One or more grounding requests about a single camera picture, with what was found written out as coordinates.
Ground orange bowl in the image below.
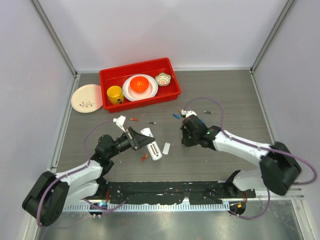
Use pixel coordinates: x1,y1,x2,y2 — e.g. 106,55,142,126
129,76,150,93

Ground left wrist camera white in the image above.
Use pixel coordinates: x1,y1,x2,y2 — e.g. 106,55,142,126
113,115,126,132

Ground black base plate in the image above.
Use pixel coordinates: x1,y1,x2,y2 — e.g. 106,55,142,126
105,181,256,205

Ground white plate in bin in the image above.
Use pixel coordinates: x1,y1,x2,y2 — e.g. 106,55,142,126
122,74,158,102

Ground yellow mug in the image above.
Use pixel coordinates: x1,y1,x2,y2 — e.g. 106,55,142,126
106,85,125,105

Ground red plastic bin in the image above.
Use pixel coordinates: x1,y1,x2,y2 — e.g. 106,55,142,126
99,57,181,113

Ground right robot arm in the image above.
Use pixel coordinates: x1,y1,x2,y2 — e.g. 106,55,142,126
180,114,302,198

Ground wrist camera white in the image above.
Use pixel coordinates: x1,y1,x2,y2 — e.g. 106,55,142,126
113,115,126,132
180,109,197,118

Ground white battery cover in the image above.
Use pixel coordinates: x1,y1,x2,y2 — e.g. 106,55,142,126
162,142,171,155

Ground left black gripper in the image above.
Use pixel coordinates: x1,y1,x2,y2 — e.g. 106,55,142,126
107,126,154,159

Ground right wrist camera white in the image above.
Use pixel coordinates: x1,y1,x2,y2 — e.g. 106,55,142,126
180,109,197,118

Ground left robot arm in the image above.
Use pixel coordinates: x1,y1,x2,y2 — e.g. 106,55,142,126
22,127,156,227

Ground pink floral plate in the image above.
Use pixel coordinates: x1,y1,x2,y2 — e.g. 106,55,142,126
70,84,103,114

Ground red battery near front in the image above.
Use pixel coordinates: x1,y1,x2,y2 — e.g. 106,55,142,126
141,154,149,161

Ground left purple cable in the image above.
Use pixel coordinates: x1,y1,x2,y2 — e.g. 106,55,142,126
36,120,126,228

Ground blue battery centre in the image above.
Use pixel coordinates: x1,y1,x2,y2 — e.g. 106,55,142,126
173,114,181,119

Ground white remote control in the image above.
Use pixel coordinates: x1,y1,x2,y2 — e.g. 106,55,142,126
140,127,163,161

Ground small patterned dish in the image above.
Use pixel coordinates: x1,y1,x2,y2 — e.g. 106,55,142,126
155,72,172,87

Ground slotted cable duct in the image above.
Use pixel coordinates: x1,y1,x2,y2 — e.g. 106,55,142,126
63,201,230,214

